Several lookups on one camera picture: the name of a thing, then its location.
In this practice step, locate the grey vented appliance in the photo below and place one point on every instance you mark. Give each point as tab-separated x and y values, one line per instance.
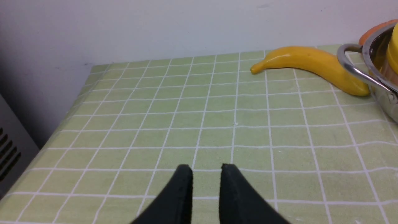
17	148

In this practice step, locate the stainless steel pot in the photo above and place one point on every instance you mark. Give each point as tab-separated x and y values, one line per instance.
373	52

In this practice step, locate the green checkered tablecloth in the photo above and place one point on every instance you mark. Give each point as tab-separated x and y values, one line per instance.
313	152

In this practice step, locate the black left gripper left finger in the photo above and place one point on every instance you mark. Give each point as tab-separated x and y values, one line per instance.
174	203

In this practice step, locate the yellow toy banana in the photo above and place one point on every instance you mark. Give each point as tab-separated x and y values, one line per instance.
319	62

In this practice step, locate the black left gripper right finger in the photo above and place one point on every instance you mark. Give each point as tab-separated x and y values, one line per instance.
240	203

